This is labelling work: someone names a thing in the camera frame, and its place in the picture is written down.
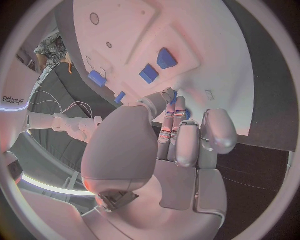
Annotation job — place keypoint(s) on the person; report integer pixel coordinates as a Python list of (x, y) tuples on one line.
[(52, 48)]

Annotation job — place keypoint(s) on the white task board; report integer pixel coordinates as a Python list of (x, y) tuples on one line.
[(140, 37)]

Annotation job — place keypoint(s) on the small blue block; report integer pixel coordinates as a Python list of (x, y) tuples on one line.
[(149, 73)]

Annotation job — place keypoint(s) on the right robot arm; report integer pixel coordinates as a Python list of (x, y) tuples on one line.
[(70, 125)]

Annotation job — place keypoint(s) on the blue cylinder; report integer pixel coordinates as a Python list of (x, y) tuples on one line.
[(97, 78)]

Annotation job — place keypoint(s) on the short blue peg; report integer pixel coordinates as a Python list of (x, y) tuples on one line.
[(120, 97)]

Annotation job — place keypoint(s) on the large blue block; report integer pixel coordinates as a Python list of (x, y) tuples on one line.
[(166, 59)]

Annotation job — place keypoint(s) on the glowing light bar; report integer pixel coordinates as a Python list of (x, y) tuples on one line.
[(54, 188)]

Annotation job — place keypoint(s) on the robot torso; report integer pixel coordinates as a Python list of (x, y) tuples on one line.
[(16, 90)]

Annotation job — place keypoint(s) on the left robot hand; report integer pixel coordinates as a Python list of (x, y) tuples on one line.
[(131, 150)]

